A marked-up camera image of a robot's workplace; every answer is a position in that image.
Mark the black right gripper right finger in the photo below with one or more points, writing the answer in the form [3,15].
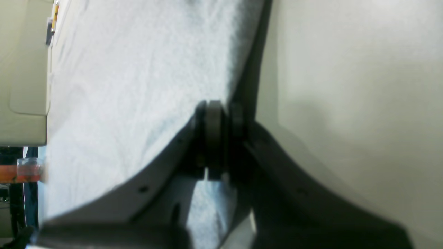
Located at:
[292,210]

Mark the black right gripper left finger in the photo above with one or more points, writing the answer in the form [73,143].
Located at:
[150,210]

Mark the grey T-shirt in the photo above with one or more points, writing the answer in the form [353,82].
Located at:
[127,76]

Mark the orange bar with clear cap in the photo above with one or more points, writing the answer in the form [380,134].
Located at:
[25,170]

